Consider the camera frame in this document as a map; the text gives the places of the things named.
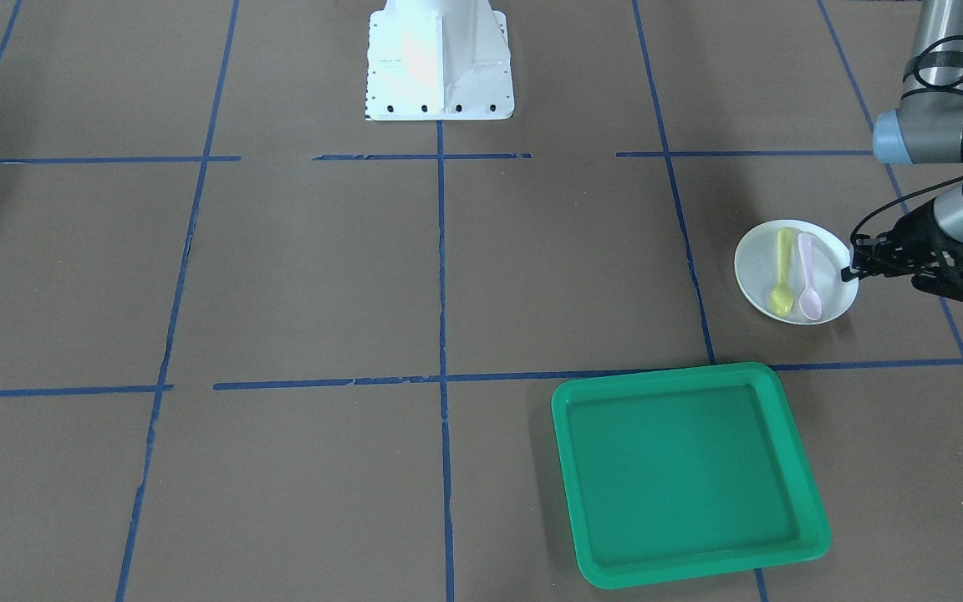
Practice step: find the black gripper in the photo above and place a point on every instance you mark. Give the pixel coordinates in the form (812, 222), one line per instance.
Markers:
(916, 235)

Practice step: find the pink plastic spoon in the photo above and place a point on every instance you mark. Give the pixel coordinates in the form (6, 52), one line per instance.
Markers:
(809, 301)

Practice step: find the yellow plastic spoon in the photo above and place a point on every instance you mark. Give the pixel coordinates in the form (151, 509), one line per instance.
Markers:
(782, 298)

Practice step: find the white round plate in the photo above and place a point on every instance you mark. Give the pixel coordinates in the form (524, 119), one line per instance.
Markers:
(754, 266)

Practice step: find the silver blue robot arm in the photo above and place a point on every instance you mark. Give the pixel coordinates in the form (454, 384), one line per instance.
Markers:
(925, 128)

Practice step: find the green plastic tray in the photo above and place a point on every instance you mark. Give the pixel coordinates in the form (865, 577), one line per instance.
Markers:
(685, 474)

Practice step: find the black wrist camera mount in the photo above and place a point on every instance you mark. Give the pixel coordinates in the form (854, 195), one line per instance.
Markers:
(941, 273)

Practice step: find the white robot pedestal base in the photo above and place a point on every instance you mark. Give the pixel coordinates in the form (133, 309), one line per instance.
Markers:
(438, 60)

